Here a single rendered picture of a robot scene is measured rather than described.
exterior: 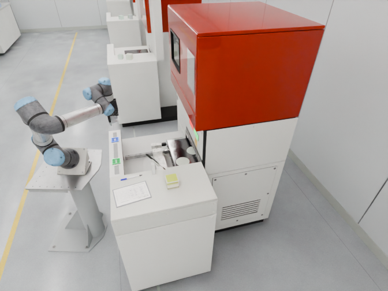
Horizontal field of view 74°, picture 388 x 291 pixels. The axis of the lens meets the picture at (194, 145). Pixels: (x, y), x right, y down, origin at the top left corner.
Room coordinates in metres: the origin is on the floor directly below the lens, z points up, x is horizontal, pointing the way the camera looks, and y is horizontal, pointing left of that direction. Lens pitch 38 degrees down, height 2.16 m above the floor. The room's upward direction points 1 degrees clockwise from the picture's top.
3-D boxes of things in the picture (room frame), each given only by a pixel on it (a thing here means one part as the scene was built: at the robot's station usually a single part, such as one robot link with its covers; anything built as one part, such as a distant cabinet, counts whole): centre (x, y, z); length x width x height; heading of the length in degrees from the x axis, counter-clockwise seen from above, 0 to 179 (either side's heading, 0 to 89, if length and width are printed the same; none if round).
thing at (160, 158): (1.47, 0.26, 0.87); 0.36 x 0.08 x 0.03; 16
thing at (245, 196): (1.84, -0.28, 0.41); 0.82 x 0.71 x 0.82; 16
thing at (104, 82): (1.60, 0.60, 1.41); 0.09 x 0.08 x 0.11; 143
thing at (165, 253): (1.40, 0.29, 0.41); 0.97 x 0.64 x 0.82; 16
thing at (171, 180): (1.13, 0.13, 1.00); 0.07 x 0.07 x 0.07; 16
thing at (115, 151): (1.47, 0.58, 0.89); 0.55 x 0.09 x 0.14; 16
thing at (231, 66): (1.83, -0.26, 1.52); 0.81 x 0.75 x 0.59; 16
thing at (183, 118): (1.75, 0.05, 1.02); 0.82 x 0.03 x 0.40; 16
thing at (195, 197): (1.11, 0.20, 0.89); 0.62 x 0.35 x 0.14; 106
